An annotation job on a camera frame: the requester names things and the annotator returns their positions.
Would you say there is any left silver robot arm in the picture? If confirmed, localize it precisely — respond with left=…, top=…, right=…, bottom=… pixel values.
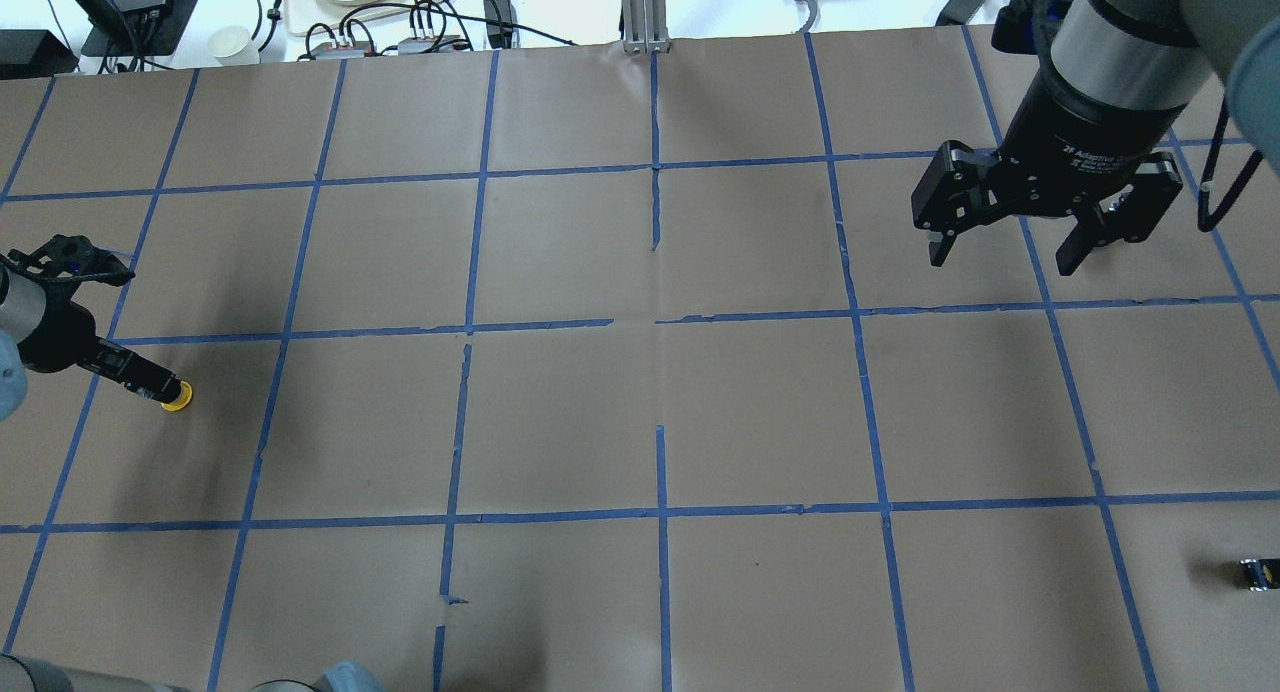
left=1, top=258, right=195, bottom=420

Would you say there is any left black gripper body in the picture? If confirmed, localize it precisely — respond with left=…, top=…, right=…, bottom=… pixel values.
left=15, top=281, right=99, bottom=374

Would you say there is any white paper cup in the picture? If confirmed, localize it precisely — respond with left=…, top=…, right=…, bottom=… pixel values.
left=207, top=26, right=260, bottom=67

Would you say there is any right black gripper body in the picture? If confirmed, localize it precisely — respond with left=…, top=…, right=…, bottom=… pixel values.
left=910, top=67, right=1183, bottom=247

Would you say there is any black power adapter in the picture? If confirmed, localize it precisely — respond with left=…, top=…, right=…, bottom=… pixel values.
left=934, top=0, right=986, bottom=27

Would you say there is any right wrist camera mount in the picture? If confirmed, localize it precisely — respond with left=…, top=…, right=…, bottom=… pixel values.
left=989, top=0, right=1074, bottom=58

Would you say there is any aluminium frame post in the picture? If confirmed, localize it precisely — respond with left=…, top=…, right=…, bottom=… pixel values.
left=620, top=0, right=671, bottom=55

